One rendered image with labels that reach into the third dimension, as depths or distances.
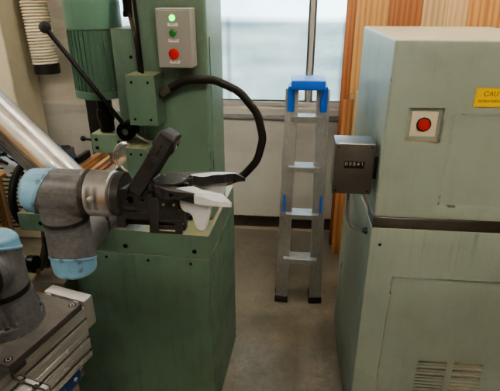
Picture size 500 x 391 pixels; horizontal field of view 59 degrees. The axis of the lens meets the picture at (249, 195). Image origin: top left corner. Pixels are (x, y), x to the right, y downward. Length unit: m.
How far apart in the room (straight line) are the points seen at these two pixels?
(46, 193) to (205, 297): 0.94
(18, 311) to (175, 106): 0.73
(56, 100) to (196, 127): 1.94
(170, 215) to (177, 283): 0.90
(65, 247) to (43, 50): 2.33
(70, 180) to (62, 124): 2.56
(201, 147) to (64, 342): 0.69
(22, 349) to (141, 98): 0.73
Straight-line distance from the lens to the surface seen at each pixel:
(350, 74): 2.70
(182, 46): 1.34
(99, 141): 1.67
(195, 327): 1.69
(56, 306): 1.21
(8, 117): 0.92
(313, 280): 2.43
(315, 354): 2.21
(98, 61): 1.55
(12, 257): 1.08
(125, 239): 1.56
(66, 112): 3.27
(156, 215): 0.70
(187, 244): 1.49
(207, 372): 1.82
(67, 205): 0.75
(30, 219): 1.54
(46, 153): 0.90
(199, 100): 1.42
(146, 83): 1.37
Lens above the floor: 1.51
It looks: 24 degrees down
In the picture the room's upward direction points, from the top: straight up
